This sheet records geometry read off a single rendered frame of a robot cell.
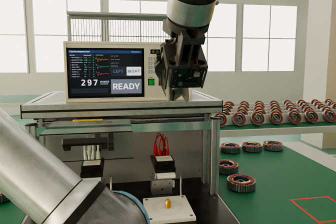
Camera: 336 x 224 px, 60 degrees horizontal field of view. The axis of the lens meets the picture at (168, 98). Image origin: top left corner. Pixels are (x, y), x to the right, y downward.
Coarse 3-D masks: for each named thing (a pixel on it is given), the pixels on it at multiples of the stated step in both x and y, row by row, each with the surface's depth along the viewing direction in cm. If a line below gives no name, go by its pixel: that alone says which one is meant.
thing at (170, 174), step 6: (150, 156) 110; (156, 156) 102; (162, 156) 102; (168, 156) 102; (156, 162) 97; (162, 162) 97; (168, 162) 98; (174, 162) 98; (156, 168) 97; (162, 168) 98; (168, 168) 98; (174, 168) 98; (156, 174) 98; (162, 174) 96; (168, 174) 96; (174, 174) 96
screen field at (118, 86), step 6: (114, 84) 100; (120, 84) 100; (126, 84) 101; (132, 84) 101; (138, 84) 101; (114, 90) 100; (120, 90) 100; (126, 90) 101; (132, 90) 101; (138, 90) 101
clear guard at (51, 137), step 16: (48, 128) 82; (64, 128) 82; (80, 128) 82; (96, 128) 82; (112, 128) 82; (128, 128) 82; (48, 144) 74; (112, 144) 76; (128, 144) 77; (64, 160) 72; (80, 160) 73
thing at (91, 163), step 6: (84, 162) 96; (90, 162) 96; (96, 162) 96; (102, 162) 103; (84, 168) 93; (90, 168) 94; (96, 168) 94; (102, 168) 97; (84, 174) 93; (90, 174) 94; (96, 174) 94; (102, 174) 95
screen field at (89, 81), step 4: (80, 80) 98; (84, 80) 98; (88, 80) 98; (92, 80) 98; (96, 80) 99; (80, 84) 98; (84, 84) 98; (88, 84) 98; (92, 84) 99; (96, 84) 99
